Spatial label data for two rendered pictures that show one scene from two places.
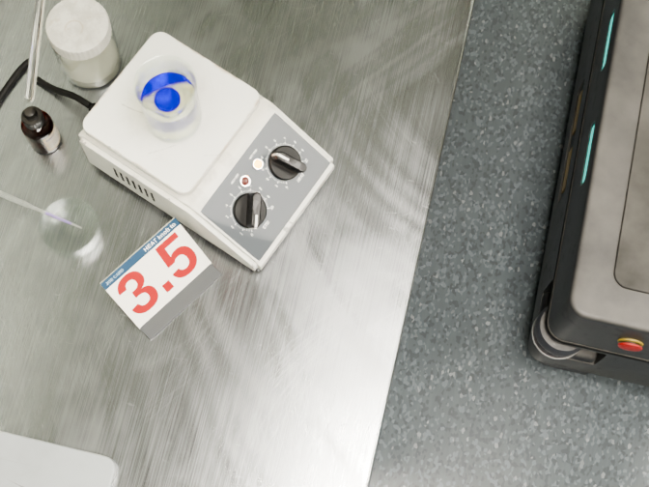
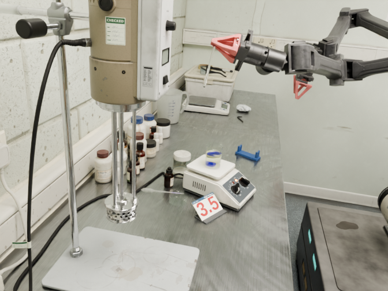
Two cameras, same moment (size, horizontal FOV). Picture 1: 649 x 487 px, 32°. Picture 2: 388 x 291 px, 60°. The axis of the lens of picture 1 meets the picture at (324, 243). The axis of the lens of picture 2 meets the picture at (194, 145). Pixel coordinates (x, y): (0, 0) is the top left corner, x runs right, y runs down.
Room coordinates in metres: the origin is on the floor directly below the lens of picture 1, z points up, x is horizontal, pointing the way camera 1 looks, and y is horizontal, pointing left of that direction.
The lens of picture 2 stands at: (-0.55, 0.20, 1.31)
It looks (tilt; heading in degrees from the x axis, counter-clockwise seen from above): 23 degrees down; 0
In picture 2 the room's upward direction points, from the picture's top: 5 degrees clockwise
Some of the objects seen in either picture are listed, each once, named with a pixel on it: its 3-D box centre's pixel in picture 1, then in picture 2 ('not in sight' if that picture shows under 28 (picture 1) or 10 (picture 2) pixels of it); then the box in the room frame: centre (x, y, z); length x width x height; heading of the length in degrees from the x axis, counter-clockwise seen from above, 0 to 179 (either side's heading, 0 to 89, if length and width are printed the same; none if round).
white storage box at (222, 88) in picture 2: not in sight; (211, 82); (1.65, 0.12, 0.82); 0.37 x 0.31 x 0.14; 171
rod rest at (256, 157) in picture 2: not in sight; (247, 152); (0.69, -0.01, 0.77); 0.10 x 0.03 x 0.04; 55
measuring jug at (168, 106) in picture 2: not in sight; (171, 105); (1.05, 0.33, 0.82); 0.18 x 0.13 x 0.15; 119
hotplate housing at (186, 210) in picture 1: (199, 145); (216, 181); (0.40, 0.12, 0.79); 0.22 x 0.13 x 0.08; 60
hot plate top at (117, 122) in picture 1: (172, 112); (211, 165); (0.41, 0.14, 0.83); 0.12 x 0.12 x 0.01; 60
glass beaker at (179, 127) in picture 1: (170, 103); (213, 156); (0.40, 0.14, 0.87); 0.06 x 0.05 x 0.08; 17
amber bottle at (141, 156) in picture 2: not in sight; (140, 156); (0.51, 0.39, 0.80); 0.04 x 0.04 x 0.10
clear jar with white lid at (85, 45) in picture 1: (84, 43); (181, 164); (0.49, 0.24, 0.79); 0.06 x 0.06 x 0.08
